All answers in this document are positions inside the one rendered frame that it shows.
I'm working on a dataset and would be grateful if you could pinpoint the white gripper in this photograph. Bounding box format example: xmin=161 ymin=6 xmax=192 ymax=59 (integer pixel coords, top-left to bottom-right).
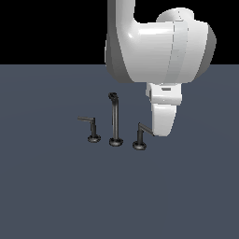
xmin=145 ymin=82 xmax=183 ymax=137

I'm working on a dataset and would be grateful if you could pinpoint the dark faucet spout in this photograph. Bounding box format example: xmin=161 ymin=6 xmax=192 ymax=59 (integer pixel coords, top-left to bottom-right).
xmin=107 ymin=91 xmax=124 ymax=148

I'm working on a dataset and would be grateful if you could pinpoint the dark lever faucet handle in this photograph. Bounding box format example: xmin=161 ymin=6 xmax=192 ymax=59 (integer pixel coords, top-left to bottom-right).
xmin=132 ymin=121 xmax=156 ymax=151
xmin=77 ymin=116 xmax=102 ymax=144

